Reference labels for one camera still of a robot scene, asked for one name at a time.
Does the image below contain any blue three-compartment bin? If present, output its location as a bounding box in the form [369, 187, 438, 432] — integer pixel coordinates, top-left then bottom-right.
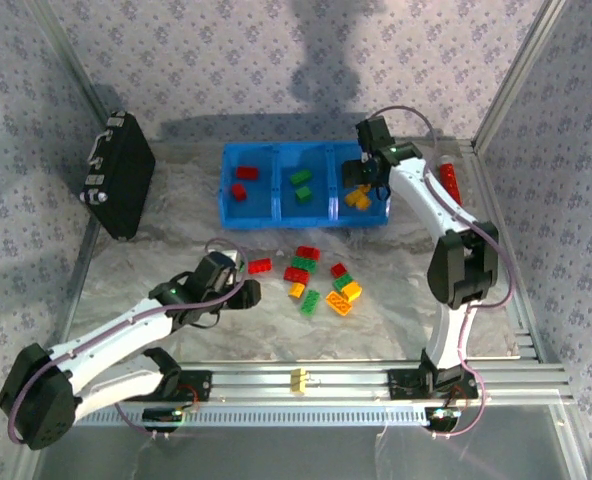
[218, 141, 392, 230]

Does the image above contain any yellow long lego brick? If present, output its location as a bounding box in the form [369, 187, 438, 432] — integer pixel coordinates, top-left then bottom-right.
[324, 291, 355, 317]

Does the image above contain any red glitter tube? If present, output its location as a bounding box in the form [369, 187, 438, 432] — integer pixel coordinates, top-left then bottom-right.
[438, 153, 463, 206]

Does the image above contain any small black control board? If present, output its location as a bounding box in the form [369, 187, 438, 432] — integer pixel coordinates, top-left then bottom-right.
[424, 406, 462, 432]
[142, 407, 185, 427]

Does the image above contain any black hard case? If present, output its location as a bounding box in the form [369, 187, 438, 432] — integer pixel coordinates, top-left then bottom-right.
[79, 111, 157, 241]

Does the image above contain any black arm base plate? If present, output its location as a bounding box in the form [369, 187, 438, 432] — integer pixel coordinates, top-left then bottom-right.
[165, 368, 213, 402]
[387, 368, 479, 401]

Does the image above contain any slotted grey cable duct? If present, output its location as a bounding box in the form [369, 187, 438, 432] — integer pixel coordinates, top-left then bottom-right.
[73, 405, 430, 427]

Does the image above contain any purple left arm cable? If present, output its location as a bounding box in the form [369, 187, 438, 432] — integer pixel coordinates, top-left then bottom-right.
[8, 237, 250, 446]

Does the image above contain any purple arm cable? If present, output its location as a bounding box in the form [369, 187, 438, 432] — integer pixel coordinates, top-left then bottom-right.
[365, 104, 520, 441]
[8, 237, 250, 446]

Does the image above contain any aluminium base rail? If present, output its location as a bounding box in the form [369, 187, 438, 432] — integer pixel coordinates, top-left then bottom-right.
[75, 360, 575, 407]

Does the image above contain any aluminium side rail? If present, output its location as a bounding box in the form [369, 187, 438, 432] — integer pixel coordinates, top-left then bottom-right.
[55, 219, 102, 361]
[458, 139, 575, 366]

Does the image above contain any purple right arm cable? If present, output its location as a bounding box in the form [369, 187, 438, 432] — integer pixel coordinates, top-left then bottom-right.
[365, 104, 520, 441]

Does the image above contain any aluminium frame post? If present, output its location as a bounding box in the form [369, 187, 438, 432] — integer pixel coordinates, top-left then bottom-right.
[473, 0, 570, 151]

